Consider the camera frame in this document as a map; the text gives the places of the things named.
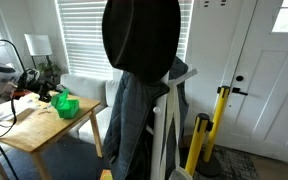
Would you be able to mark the black hat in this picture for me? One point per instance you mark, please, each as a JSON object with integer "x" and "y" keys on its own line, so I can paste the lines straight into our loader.
{"x": 141, "y": 36}

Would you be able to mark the potted green plant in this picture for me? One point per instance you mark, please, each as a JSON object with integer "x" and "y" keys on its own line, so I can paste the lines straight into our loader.
{"x": 49, "y": 69}

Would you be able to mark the grey sofa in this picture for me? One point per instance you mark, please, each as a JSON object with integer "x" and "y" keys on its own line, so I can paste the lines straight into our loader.
{"x": 96, "y": 89}

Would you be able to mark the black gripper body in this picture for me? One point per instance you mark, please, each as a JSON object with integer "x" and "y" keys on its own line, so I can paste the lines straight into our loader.
{"x": 30, "y": 82}

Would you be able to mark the near yellow stanchion post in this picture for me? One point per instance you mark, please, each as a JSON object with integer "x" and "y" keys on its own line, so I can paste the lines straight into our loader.
{"x": 202, "y": 126}

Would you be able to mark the yellow stanchion post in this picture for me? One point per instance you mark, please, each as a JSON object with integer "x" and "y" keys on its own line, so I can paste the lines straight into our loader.
{"x": 202, "y": 126}
{"x": 209, "y": 165}

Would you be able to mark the far yellow stanchion post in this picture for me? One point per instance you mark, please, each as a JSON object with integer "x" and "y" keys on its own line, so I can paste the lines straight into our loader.
{"x": 209, "y": 165}

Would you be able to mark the white papers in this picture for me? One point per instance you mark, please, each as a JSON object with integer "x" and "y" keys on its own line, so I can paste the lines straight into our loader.
{"x": 16, "y": 109}

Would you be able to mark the wooden side table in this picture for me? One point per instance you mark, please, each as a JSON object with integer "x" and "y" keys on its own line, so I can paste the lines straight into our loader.
{"x": 43, "y": 127}

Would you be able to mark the white window blinds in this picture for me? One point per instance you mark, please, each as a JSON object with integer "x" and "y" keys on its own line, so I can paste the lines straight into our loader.
{"x": 81, "y": 23}

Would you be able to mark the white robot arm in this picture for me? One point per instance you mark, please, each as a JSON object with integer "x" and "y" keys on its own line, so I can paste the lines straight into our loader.
{"x": 9, "y": 75}

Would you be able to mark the black door handle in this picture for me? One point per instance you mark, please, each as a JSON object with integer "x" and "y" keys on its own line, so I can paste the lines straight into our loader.
{"x": 238, "y": 91}

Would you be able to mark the green plastic container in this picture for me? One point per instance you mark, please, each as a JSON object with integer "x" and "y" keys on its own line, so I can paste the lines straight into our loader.
{"x": 66, "y": 108}

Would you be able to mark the white front door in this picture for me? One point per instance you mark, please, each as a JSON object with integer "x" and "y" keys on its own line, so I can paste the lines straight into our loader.
{"x": 258, "y": 65}

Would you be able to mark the white coat rack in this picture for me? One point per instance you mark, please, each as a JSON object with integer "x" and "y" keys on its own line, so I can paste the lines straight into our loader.
{"x": 166, "y": 113}

